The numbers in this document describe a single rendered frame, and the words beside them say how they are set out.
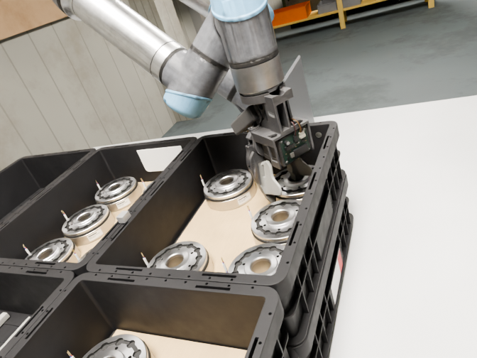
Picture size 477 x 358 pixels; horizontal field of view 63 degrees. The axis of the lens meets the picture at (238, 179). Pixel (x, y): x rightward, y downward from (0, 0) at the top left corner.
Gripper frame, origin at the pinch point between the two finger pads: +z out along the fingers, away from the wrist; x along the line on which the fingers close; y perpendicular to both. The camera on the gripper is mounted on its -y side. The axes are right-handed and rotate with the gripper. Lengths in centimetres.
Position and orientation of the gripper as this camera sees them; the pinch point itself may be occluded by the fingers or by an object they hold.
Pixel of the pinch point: (282, 190)
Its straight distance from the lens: 70.8
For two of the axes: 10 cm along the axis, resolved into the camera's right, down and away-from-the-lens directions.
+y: 5.1, 3.0, -8.1
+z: 2.8, 8.3, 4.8
